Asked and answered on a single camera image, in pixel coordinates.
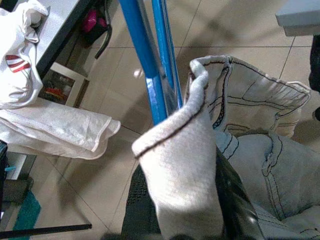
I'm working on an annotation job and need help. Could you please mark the white buttoned polo shirt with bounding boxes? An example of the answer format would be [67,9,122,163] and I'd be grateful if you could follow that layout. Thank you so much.
[0,97,121,161]

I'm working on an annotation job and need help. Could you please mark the white glass door cabinet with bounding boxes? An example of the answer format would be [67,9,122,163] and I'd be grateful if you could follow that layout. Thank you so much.
[37,61,91,108]

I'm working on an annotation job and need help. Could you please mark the teal floor mat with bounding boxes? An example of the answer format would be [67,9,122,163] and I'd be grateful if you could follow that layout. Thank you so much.
[9,189,42,240]

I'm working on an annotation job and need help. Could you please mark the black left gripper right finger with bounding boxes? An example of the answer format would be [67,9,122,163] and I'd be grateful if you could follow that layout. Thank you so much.
[214,148,263,240]

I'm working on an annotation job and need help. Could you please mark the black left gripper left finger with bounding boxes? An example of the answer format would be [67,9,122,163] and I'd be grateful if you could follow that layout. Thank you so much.
[121,159,162,240]

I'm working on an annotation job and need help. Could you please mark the white cotton garment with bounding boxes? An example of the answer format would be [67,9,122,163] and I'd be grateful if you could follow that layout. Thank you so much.
[0,0,50,111]

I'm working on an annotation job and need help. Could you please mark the black and magenta bag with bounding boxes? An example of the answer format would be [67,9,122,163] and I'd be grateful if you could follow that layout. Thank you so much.
[79,7,114,60]

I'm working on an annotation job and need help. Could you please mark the black clothes rack chrome rail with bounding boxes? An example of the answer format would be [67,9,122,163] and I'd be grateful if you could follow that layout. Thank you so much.
[0,223,93,240]

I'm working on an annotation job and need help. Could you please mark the blue wire hanger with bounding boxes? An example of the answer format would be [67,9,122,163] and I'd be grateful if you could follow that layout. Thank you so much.
[118,0,185,126]

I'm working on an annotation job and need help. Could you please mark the cream denim pants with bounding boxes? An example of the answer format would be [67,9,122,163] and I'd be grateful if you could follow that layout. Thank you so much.
[131,55,320,240]

